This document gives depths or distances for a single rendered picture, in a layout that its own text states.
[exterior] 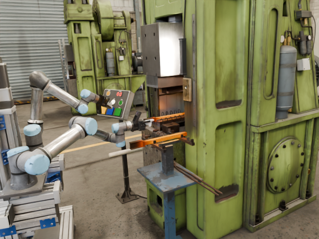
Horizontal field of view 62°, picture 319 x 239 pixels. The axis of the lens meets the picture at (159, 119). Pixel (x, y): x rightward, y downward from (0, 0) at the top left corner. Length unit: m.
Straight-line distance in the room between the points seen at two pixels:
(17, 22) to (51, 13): 1.07
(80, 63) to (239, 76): 5.26
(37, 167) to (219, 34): 1.47
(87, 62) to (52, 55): 3.13
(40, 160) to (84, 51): 5.52
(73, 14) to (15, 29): 3.31
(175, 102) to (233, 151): 0.72
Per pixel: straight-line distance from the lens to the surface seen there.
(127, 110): 2.59
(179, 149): 2.20
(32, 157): 1.62
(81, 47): 6.97
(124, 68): 7.14
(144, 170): 1.96
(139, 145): 1.71
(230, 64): 2.13
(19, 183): 1.79
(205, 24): 1.90
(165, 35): 2.12
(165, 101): 2.52
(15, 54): 9.82
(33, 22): 9.94
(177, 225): 2.54
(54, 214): 1.89
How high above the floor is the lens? 1.58
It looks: 15 degrees down
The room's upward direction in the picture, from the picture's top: 3 degrees counter-clockwise
